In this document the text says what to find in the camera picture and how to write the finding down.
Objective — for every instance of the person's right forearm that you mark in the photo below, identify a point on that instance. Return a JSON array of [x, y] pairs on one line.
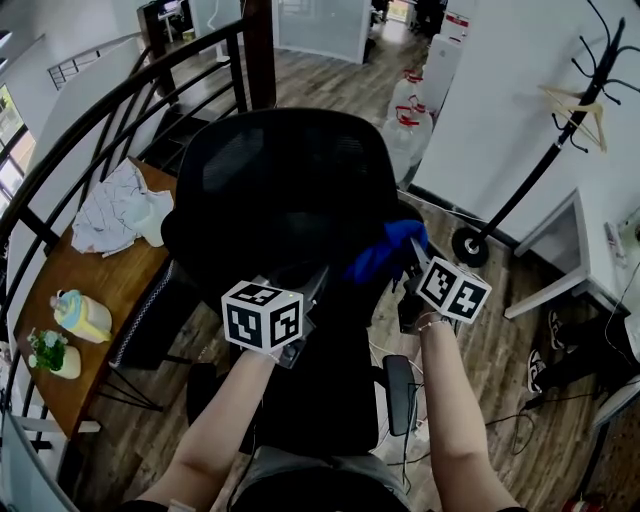
[[450, 400]]

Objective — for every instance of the white desk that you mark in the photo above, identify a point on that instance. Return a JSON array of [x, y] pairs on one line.
[[575, 250]]

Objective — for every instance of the black stair railing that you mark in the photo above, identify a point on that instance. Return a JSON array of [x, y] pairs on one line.
[[125, 85]]

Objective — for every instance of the potted plant in pale pot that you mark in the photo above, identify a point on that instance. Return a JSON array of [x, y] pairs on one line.
[[52, 355]]

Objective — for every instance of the red and white sign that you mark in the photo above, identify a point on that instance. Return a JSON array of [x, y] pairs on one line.
[[457, 21]]

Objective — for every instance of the yellow and blue pitcher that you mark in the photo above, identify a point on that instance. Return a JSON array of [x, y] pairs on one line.
[[85, 317]]

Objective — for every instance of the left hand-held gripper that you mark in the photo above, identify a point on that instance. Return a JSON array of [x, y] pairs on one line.
[[260, 320]]

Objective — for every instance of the person's left forearm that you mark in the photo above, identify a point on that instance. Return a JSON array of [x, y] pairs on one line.
[[220, 425]]

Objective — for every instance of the wooden clothes hanger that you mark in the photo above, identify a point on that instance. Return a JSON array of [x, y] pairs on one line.
[[582, 112]]

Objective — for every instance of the blue cloth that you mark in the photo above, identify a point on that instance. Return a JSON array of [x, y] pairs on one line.
[[385, 250]]

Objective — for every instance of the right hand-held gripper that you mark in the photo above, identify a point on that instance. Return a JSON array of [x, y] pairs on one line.
[[450, 290]]

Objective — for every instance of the person's black shirt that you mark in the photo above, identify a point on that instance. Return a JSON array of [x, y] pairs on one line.
[[310, 492]]

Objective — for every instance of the black mesh office chair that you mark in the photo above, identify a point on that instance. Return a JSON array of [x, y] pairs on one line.
[[290, 175]]

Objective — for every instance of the black power adapter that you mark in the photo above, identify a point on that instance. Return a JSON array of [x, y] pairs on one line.
[[533, 402]]

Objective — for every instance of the dark grey fabric chair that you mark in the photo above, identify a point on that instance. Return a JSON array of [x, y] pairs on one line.
[[150, 320]]

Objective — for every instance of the wooden table with hairpin legs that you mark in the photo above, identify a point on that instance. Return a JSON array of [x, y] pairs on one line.
[[100, 280]]

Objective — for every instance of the white floor appliance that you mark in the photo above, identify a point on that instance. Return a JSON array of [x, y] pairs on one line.
[[442, 75]]

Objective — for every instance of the large white table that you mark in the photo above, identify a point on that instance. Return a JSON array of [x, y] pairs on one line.
[[20, 470]]

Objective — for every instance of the white patterned crumpled cloth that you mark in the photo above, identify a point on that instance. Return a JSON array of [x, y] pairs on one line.
[[112, 210]]

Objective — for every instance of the red fire extinguisher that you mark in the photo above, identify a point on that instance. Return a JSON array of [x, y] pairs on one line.
[[585, 502]]

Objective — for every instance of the black coat rack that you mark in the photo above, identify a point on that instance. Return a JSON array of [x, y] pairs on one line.
[[540, 170]]

